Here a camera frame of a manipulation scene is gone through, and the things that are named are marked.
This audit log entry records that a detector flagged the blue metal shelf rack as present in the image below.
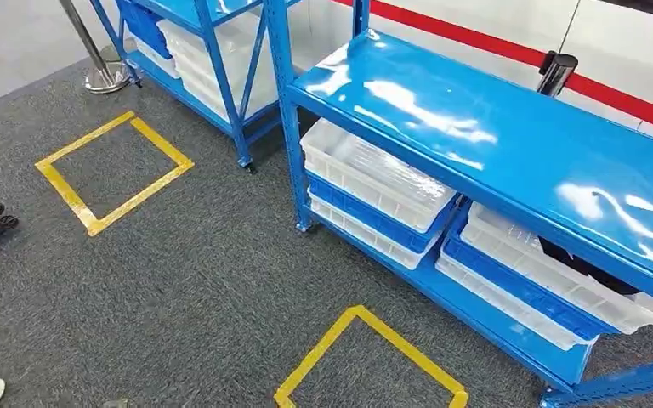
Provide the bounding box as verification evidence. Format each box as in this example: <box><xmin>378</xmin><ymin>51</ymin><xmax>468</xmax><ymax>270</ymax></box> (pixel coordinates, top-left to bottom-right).
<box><xmin>264</xmin><ymin>0</ymin><xmax>653</xmax><ymax>408</ymax></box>
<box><xmin>88</xmin><ymin>0</ymin><xmax>305</xmax><ymax>171</ymax></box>

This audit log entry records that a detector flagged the yellow floor tape square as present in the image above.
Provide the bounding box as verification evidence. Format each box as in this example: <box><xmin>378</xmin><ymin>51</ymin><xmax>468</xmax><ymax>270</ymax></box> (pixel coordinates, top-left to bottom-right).
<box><xmin>34</xmin><ymin>110</ymin><xmax>196</xmax><ymax>238</ymax></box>
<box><xmin>273</xmin><ymin>304</ymin><xmax>470</xmax><ymax>408</ymax></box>

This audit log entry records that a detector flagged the red barrier belt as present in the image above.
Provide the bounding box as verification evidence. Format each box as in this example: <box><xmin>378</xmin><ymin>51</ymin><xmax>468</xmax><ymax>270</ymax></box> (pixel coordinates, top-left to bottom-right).
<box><xmin>332</xmin><ymin>0</ymin><xmax>653</xmax><ymax>139</ymax></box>

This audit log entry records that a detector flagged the white car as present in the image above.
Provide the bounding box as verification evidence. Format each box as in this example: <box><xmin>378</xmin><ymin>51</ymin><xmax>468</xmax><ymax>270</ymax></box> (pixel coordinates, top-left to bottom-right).
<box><xmin>303</xmin><ymin>0</ymin><xmax>653</xmax><ymax>149</ymax></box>

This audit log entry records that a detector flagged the chrome stanchion post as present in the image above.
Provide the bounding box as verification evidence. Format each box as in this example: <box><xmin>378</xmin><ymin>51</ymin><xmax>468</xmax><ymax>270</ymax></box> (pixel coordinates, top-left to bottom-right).
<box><xmin>57</xmin><ymin>0</ymin><xmax>135</xmax><ymax>96</ymax></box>

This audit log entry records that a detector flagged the black barrier post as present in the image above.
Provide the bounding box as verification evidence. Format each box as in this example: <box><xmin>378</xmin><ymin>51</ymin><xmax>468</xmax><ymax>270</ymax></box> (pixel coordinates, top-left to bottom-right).
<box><xmin>536</xmin><ymin>50</ymin><xmax>580</xmax><ymax>99</ymax></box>

